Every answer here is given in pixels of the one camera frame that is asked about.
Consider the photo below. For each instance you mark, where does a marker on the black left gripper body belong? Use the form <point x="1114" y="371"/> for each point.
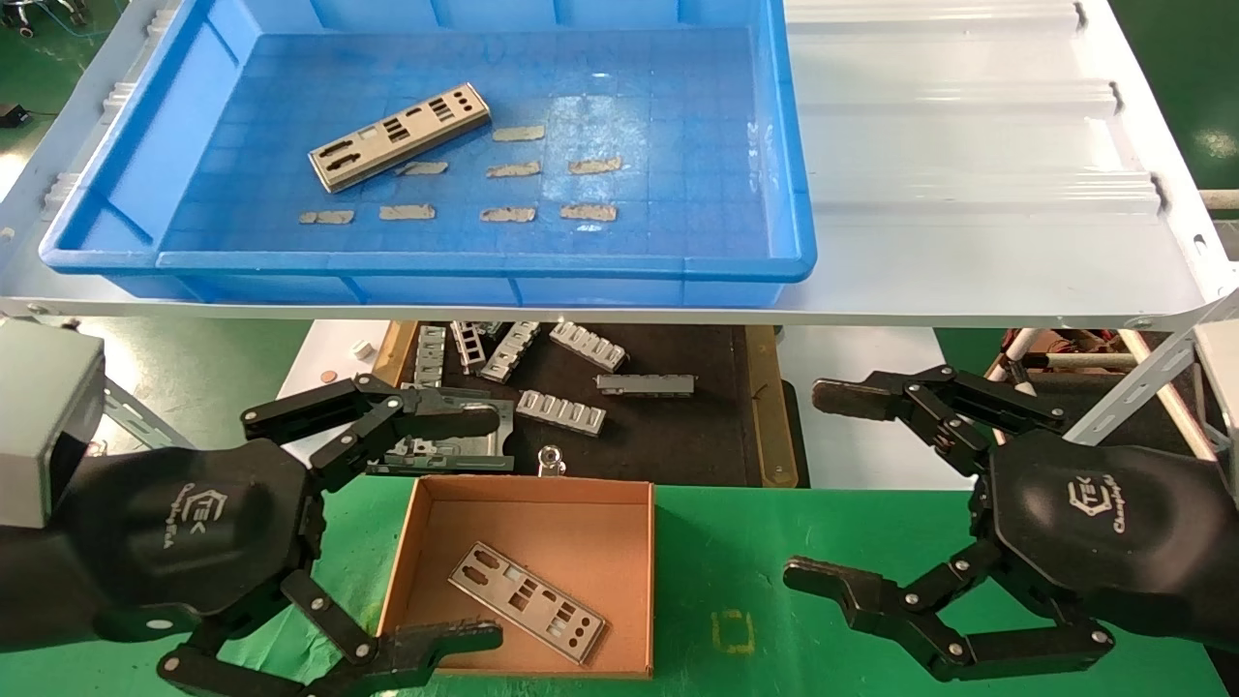
<point x="184" y="532"/>

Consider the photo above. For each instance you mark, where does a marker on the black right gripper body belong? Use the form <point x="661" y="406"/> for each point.
<point x="1113" y="532"/>

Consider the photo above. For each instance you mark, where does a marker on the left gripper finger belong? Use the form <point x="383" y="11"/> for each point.
<point x="445" y="418"/>
<point x="426" y="647"/>

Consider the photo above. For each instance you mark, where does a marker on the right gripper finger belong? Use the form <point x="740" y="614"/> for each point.
<point x="842" y="584"/>
<point x="861" y="397"/>

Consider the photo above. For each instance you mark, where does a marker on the silver slotted shield plate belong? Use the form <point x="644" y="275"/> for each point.
<point x="503" y="595"/>
<point x="421" y="136"/>

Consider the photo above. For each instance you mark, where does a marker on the open brown cardboard box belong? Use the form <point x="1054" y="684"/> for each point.
<point x="581" y="532"/>

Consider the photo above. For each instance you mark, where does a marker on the large blue plastic tray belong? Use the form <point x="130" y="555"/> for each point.
<point x="678" y="116"/>

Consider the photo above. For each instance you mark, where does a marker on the flat grey metal plate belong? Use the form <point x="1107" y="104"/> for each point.
<point x="455" y="457"/>

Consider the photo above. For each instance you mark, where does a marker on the small white cube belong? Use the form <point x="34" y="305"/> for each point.
<point x="363" y="349"/>

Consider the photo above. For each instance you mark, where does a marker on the small silver metal clip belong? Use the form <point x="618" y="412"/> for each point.
<point x="551" y="455"/>

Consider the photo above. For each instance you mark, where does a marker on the green table cloth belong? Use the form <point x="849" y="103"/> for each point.
<point x="716" y="561"/>

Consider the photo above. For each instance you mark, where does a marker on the white plastic pipe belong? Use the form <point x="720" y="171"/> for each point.
<point x="1016" y="350"/>
<point x="1074" y="361"/>

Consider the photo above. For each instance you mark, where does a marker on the white metal shelf rack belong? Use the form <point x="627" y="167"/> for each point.
<point x="968" y="145"/>

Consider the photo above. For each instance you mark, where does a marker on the white rod beside rack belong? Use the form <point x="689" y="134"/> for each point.
<point x="1222" y="198"/>

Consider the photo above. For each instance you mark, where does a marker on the small black power adapter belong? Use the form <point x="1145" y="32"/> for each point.
<point x="12" y="116"/>

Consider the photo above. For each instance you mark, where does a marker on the office chair wheeled base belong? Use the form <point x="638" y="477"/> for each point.
<point x="21" y="26"/>

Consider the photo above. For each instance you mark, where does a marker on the slotted grey metal bracket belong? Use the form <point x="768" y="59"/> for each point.
<point x="510" y="352"/>
<point x="560" y="413"/>
<point x="431" y="356"/>
<point x="468" y="347"/>
<point x="588" y="346"/>

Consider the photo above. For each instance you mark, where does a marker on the grey right wrist camera housing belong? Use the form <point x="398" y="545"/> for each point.
<point x="1222" y="387"/>

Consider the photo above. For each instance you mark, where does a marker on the grey wrist camera housing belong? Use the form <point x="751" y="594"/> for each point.
<point x="44" y="416"/>
<point x="1222" y="387"/>

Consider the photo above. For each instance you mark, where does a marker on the grey left wrist camera housing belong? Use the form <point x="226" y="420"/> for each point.
<point x="44" y="416"/>

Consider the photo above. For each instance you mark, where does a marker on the dark grey metal bar bracket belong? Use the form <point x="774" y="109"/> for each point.
<point x="645" y="385"/>

